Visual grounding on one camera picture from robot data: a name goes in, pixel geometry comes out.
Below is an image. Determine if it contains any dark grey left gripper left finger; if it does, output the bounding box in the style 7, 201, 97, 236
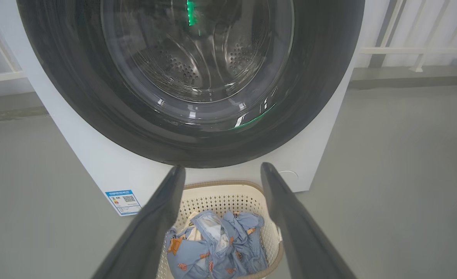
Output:
92, 167, 186, 279

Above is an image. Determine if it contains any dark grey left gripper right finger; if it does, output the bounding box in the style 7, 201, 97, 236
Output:
260, 162, 357, 279

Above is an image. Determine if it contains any blue garment with orange bears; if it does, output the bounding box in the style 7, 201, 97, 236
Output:
166, 210, 268, 279

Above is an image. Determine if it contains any cream perforated laundry basket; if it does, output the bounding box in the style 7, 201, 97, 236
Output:
157, 181, 285, 279

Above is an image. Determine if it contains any white washing machine body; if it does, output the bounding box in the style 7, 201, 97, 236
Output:
0, 0, 365, 216

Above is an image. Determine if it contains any steel washing machine drum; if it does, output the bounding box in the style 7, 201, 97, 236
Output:
131, 0, 271, 103

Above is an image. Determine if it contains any blue energy label sticker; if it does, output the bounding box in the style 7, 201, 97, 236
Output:
105, 189, 142, 216

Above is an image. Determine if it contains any white garment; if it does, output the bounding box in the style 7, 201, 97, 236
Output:
186, 212, 229, 252

